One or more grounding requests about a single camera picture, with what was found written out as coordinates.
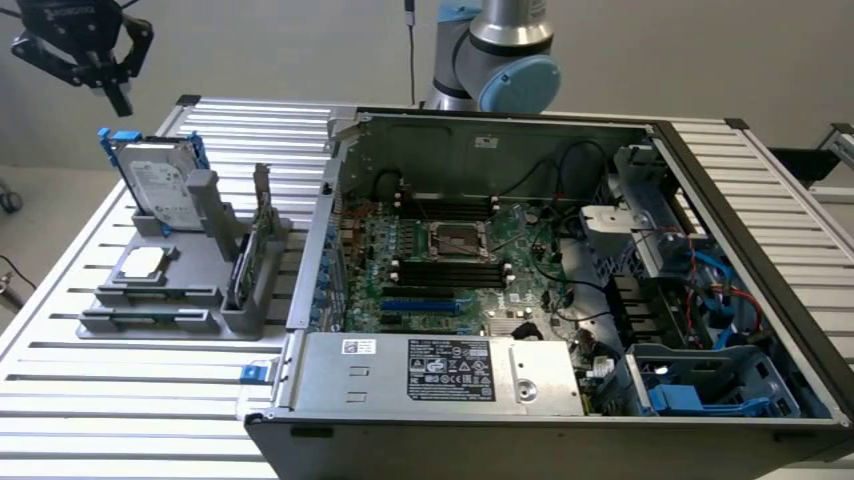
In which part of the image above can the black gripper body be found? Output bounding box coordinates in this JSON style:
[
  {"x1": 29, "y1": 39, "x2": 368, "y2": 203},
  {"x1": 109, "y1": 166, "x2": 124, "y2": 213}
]
[{"x1": 13, "y1": 0, "x2": 125, "y2": 54}]

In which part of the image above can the hard disk in blue carrier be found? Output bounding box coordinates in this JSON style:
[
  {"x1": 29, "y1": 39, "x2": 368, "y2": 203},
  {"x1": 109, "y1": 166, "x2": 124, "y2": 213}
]
[{"x1": 97, "y1": 128, "x2": 212, "y2": 235}]

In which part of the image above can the blue disk bay latch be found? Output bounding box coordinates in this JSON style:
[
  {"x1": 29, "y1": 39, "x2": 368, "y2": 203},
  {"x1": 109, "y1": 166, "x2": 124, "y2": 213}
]
[{"x1": 642, "y1": 384, "x2": 703, "y2": 417}]

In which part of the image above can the grey metal disk bay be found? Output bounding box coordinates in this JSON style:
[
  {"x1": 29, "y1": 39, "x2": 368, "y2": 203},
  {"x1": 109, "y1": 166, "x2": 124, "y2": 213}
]
[{"x1": 622, "y1": 341, "x2": 803, "y2": 419}]

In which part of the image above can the green graphics card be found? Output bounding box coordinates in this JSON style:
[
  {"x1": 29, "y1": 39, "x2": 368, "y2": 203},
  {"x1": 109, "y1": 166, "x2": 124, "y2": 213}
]
[{"x1": 248, "y1": 163, "x2": 283, "y2": 262}]

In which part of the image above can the silver CPU chip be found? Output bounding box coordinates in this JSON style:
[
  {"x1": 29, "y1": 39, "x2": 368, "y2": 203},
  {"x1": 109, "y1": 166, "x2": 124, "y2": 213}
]
[{"x1": 112, "y1": 245, "x2": 169, "y2": 282}]

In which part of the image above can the grey parts rack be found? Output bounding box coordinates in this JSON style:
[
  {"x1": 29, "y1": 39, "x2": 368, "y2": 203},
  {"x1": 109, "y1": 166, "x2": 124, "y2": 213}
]
[{"x1": 75, "y1": 167, "x2": 296, "y2": 343}]

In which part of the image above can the green RAM stick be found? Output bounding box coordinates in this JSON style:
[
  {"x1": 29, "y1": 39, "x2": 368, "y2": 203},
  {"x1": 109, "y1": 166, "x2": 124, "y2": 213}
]
[{"x1": 225, "y1": 234, "x2": 259, "y2": 307}]

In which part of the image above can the black RAM slot bank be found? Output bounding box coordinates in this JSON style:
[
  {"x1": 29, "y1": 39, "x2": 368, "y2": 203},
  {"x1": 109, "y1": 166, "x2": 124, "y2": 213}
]
[
  {"x1": 391, "y1": 258, "x2": 514, "y2": 290},
  {"x1": 398, "y1": 191, "x2": 503, "y2": 219}
]

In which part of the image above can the black expansion slot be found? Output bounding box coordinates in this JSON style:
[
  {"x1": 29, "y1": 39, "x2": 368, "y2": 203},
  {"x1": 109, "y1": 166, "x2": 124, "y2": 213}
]
[{"x1": 380, "y1": 285, "x2": 463, "y2": 300}]

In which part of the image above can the blue expansion slot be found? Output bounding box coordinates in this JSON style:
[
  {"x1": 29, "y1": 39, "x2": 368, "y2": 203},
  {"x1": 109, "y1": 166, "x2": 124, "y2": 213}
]
[{"x1": 380, "y1": 297, "x2": 460, "y2": 313}]

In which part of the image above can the green motherboard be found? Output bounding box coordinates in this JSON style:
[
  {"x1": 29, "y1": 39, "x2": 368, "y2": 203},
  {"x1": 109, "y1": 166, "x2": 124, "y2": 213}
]
[{"x1": 331, "y1": 193, "x2": 602, "y2": 347}]

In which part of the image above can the silver power supply unit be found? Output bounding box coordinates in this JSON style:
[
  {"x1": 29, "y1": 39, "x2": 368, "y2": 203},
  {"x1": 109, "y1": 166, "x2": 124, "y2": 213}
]
[{"x1": 288, "y1": 331, "x2": 590, "y2": 417}]

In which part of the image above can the silver chipset heatsink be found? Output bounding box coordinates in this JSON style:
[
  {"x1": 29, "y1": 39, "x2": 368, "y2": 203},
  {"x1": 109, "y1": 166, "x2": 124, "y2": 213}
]
[{"x1": 487, "y1": 319, "x2": 536, "y2": 340}]

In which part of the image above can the silver metal drive cage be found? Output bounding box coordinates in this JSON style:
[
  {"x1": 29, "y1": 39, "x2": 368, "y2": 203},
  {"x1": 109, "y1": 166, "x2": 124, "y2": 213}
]
[{"x1": 608, "y1": 144, "x2": 730, "y2": 282}]

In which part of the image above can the black plastic drive cage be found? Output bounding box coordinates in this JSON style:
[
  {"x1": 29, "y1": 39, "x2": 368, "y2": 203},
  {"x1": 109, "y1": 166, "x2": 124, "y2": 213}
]
[{"x1": 602, "y1": 271, "x2": 710, "y2": 352}]

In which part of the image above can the open black PC case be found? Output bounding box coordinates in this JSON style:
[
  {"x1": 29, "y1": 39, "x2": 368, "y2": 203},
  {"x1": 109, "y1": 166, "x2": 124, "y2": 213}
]
[{"x1": 243, "y1": 105, "x2": 854, "y2": 480}]

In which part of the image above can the black floor cable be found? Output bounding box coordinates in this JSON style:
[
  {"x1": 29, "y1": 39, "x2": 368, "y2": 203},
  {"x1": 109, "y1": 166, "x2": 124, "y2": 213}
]
[{"x1": 0, "y1": 178, "x2": 25, "y2": 215}]

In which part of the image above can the black hanging cable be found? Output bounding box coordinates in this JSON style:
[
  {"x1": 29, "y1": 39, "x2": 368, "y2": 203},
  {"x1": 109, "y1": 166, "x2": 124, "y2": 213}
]
[{"x1": 403, "y1": 0, "x2": 424, "y2": 108}]

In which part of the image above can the short black wire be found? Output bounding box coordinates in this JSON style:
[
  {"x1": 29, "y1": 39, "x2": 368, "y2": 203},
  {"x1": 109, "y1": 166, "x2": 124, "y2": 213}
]
[{"x1": 372, "y1": 169, "x2": 406, "y2": 202}]

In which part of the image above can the metal clamp with cable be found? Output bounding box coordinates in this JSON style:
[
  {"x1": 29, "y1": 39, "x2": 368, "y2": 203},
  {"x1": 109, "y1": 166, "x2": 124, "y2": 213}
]
[{"x1": 0, "y1": 253, "x2": 39, "y2": 307}]

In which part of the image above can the CPU socket metal frame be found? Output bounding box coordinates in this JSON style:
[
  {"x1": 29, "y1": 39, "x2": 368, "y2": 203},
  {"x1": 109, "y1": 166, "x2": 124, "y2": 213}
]
[{"x1": 414, "y1": 218, "x2": 499, "y2": 262}]

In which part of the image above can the long black looped wire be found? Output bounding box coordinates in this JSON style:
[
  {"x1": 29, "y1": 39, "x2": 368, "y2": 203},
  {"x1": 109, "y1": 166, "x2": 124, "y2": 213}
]
[{"x1": 499, "y1": 139, "x2": 614, "y2": 202}]

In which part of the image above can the light grey plastic bracket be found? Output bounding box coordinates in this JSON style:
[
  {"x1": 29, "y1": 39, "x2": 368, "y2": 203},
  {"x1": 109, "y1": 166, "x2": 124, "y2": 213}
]
[{"x1": 578, "y1": 203, "x2": 636, "y2": 252}]

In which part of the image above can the black bracket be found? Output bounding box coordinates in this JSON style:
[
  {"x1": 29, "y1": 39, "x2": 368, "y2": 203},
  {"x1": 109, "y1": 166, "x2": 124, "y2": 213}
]
[{"x1": 765, "y1": 145, "x2": 839, "y2": 191}]

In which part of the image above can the blue data wire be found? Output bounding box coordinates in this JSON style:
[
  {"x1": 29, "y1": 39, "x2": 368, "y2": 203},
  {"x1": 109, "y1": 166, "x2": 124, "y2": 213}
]
[{"x1": 691, "y1": 248, "x2": 743, "y2": 352}]

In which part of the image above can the red wire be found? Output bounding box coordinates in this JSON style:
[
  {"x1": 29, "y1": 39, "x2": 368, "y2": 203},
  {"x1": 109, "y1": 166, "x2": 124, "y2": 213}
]
[{"x1": 684, "y1": 233, "x2": 761, "y2": 327}]

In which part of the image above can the aluminium profile rail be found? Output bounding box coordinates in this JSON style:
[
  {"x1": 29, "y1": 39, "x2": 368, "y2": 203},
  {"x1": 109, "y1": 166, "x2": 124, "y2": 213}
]
[{"x1": 809, "y1": 121, "x2": 854, "y2": 204}]

